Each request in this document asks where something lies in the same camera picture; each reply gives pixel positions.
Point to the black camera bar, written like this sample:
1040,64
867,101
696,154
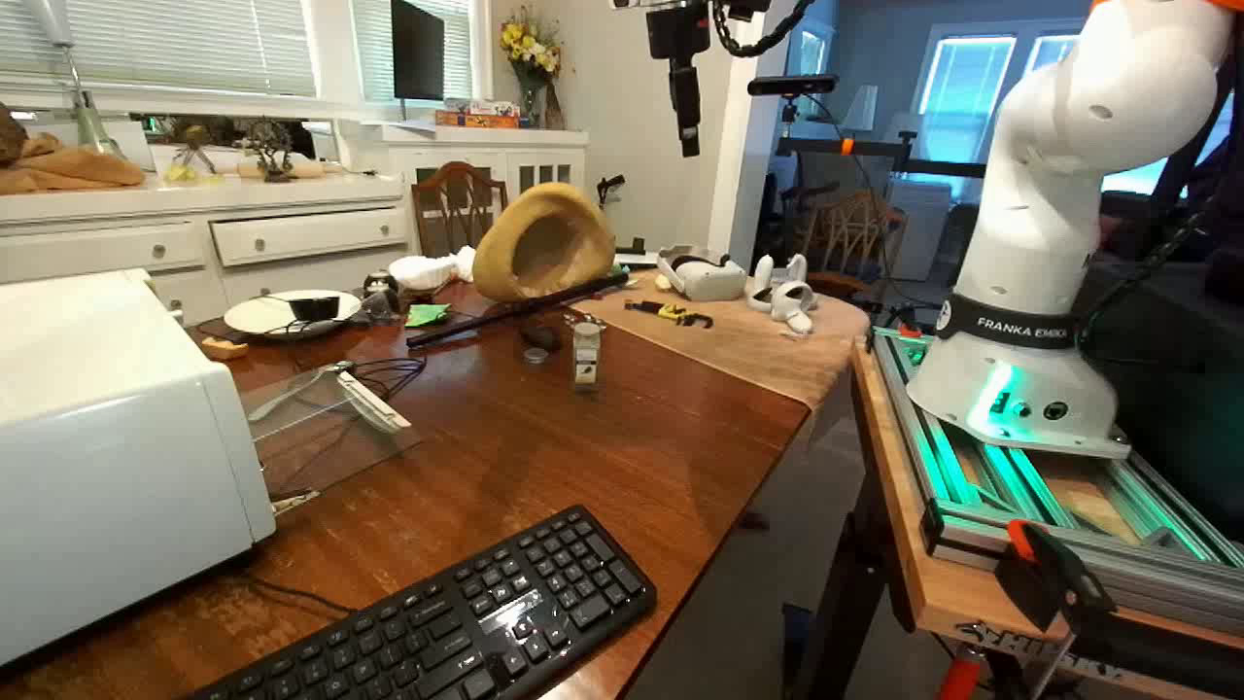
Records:
791,82

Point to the black item on plate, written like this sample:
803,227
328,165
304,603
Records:
313,310

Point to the white round plate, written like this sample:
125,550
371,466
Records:
258,315

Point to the yellow flowers in vase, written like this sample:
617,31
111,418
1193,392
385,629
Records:
529,61

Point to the small glass jar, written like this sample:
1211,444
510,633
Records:
589,350

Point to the white toaster oven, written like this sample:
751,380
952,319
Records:
103,453

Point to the black orange clamp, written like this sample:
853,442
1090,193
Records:
1055,584

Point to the green crumpled packet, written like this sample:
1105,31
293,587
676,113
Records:
424,315

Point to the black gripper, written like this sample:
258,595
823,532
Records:
680,27

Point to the long black stick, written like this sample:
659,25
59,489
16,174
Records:
506,315

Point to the black flat monitor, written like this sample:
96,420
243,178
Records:
418,48

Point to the wooden robot cart top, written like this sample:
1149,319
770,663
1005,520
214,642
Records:
909,520

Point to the black computer keyboard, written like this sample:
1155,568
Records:
467,617

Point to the dark wooden chair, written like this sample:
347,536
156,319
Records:
851,240

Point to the round silver jar lid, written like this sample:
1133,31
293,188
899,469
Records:
536,354

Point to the tan table mat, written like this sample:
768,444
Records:
739,342

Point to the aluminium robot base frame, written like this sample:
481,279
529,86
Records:
1037,489

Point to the small black yellow item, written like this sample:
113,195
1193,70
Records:
668,311

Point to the white VR controller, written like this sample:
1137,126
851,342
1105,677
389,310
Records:
783,293

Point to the wooden bowl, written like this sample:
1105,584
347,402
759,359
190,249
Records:
545,240

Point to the metal spoon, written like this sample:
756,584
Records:
371,402

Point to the white VR headset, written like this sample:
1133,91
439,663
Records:
706,279

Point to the white crumpled cloth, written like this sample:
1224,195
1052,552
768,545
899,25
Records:
431,269

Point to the wooden dining chair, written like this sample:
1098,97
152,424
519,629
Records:
458,208

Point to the white drawer cabinet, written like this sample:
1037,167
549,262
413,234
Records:
258,234

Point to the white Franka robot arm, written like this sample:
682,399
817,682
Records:
1037,259

